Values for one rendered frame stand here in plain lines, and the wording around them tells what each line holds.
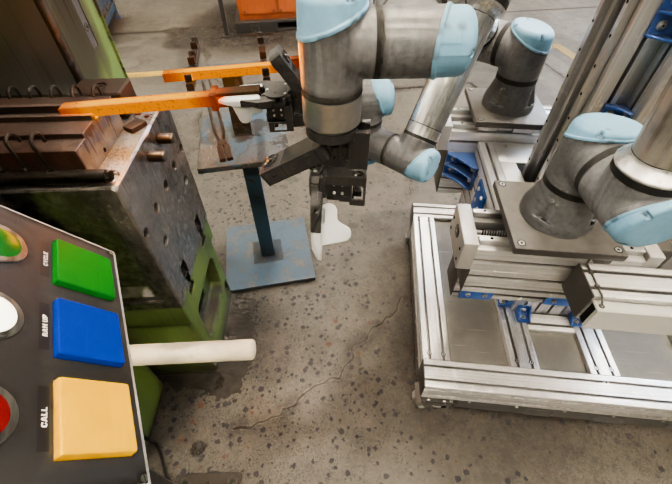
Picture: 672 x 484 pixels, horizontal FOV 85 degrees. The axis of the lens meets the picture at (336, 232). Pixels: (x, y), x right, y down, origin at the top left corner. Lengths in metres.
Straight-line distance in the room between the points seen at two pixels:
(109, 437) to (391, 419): 1.13
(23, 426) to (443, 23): 0.53
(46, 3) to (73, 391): 0.93
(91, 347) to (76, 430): 0.09
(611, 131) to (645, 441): 1.22
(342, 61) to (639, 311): 0.79
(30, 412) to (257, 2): 4.23
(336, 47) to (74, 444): 0.44
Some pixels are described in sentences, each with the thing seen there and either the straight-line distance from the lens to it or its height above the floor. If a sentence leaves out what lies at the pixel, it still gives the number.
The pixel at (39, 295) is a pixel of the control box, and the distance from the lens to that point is 0.52.
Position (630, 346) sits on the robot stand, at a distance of 1.65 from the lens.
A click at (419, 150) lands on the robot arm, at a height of 0.95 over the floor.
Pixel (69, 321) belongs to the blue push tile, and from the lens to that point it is 0.50.
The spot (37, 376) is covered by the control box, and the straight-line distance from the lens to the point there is 0.46.
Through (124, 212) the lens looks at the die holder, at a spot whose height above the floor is 0.85.
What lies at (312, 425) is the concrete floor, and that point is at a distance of 1.45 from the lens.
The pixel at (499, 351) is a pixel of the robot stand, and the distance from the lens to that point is 1.42.
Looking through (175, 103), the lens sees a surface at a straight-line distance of 0.87.
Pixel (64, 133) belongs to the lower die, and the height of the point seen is 0.99.
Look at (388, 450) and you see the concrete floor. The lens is 1.43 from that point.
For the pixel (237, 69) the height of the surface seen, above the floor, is 0.95.
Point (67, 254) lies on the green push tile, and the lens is 0.58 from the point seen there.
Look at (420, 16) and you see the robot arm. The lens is 0.45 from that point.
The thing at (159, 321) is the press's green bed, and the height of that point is 0.40.
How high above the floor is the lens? 1.39
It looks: 47 degrees down
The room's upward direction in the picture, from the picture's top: straight up
